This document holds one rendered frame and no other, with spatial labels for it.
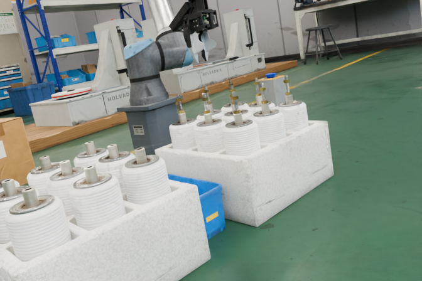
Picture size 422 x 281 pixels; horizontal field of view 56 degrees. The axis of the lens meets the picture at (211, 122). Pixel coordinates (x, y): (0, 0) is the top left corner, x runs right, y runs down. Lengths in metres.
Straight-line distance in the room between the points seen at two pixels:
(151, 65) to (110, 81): 1.90
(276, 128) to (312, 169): 0.18
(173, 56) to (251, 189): 0.69
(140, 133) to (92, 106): 1.59
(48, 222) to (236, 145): 0.51
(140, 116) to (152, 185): 0.66
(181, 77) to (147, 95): 2.21
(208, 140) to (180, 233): 0.34
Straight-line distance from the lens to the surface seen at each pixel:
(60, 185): 0.89
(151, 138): 1.47
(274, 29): 6.76
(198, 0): 1.25
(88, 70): 6.46
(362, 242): 0.95
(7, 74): 6.43
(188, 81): 3.75
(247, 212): 1.05
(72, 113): 2.97
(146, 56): 1.48
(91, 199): 0.78
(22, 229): 0.75
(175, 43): 1.52
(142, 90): 1.48
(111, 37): 3.42
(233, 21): 4.80
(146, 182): 0.84
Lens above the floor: 0.47
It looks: 11 degrees down
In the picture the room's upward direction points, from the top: 10 degrees counter-clockwise
